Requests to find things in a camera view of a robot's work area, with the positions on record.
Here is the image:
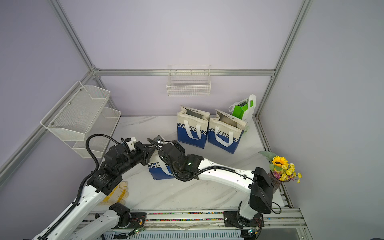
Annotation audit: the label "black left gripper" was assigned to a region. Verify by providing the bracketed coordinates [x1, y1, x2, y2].
[118, 142, 158, 176]

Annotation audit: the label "blue beige bag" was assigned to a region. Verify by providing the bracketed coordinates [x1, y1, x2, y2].
[147, 150, 175, 180]
[177, 106, 211, 149]
[208, 110, 247, 154]

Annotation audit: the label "green white takeout bag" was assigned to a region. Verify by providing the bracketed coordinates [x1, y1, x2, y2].
[229, 95, 257, 133]

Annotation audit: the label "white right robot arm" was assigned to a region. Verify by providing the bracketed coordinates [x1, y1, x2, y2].
[154, 140, 274, 220]

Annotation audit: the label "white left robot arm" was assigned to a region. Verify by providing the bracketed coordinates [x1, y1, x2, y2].
[34, 134, 156, 240]

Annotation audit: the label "yellow dotted work gloves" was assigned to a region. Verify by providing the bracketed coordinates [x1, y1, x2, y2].
[99, 181, 129, 206]

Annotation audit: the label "white mesh two-tier shelf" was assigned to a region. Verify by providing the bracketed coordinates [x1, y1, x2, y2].
[41, 82, 121, 159]

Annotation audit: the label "sunflower bouquet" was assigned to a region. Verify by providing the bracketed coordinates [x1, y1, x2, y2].
[259, 151, 302, 193]

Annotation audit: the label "white wire wall basket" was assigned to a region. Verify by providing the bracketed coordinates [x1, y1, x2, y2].
[167, 65, 211, 97]

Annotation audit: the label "aluminium frame profiles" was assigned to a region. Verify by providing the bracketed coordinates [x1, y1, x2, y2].
[1, 1, 313, 187]

